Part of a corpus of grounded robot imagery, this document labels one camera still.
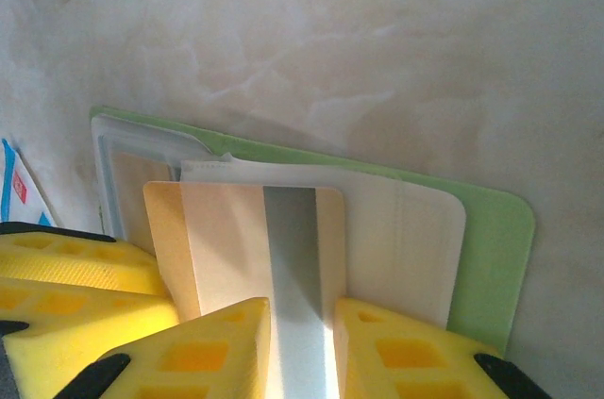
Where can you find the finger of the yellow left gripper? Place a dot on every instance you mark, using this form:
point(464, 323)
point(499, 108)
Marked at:
point(71, 319)
point(71, 253)

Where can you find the gold card silver stripe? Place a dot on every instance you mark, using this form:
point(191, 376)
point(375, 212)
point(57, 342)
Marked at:
point(226, 248)

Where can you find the blue white packet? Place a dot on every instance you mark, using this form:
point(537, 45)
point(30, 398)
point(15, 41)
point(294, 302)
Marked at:
point(11, 196)

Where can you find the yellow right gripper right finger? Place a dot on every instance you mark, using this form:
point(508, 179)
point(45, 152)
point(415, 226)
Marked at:
point(415, 356)

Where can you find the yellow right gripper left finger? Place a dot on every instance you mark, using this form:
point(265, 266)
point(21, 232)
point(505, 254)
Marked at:
point(212, 356)

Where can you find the green card holder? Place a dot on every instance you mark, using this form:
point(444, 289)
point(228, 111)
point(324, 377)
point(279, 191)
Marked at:
point(491, 248)

